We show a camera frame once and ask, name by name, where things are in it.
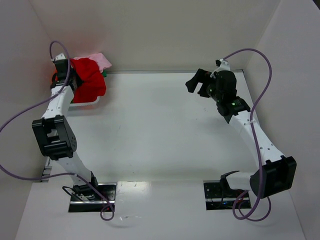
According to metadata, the red t shirt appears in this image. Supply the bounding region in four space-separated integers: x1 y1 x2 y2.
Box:
70 58 107 104

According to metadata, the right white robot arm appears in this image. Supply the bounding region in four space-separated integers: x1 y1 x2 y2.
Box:
185 68 297 199

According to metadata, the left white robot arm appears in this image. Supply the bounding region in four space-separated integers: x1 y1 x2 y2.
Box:
32 54 100 201

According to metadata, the orange t shirt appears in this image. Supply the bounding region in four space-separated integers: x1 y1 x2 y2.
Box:
51 72 58 82

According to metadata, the white plastic basket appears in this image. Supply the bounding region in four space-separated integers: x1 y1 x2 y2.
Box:
69 96 100 109

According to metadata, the green t shirt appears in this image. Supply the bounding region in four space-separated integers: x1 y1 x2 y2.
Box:
102 70 107 78

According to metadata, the pink t shirt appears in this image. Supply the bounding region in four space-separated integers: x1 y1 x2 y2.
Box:
74 52 112 73

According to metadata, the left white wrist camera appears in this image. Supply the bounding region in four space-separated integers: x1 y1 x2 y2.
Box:
51 53 68 62

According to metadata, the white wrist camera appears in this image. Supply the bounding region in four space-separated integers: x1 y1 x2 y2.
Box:
214 58 231 72
51 53 68 62

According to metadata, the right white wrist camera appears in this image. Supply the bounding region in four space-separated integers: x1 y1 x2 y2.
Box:
214 58 231 72

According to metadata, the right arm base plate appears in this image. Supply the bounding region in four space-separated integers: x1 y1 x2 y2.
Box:
203 181 244 211

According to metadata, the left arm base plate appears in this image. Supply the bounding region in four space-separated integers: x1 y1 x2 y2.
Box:
62 183 117 213

